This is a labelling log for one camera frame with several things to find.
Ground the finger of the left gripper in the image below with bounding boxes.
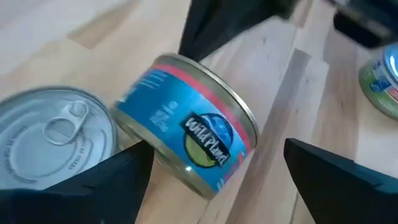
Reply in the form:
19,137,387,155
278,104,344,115
334,0,398,49
178,0,299,62

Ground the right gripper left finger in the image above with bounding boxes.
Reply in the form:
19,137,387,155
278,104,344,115
0,140,155,224

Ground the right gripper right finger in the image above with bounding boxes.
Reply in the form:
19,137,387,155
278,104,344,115
283,138,398,224

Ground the Bumble Bee tuna can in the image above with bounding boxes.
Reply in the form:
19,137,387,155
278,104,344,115
358,42,398,121

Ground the green Wild Planet tuna can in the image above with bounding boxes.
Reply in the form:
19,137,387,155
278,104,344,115
0,86,121,191

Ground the blue Wild Planet can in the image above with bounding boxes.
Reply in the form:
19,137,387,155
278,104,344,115
109,53,261,200

